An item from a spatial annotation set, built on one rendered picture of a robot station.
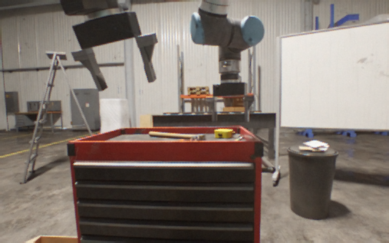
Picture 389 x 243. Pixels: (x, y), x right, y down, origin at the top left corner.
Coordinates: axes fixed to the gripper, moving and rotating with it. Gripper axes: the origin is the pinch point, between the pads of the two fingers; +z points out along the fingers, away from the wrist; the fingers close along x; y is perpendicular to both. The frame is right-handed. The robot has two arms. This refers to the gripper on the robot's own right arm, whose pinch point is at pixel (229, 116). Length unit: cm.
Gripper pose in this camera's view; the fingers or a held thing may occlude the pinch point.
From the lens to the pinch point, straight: 81.2
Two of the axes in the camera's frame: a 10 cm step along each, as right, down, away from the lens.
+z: 0.2, 10.0, 0.9
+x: 8.8, 0.2, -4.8
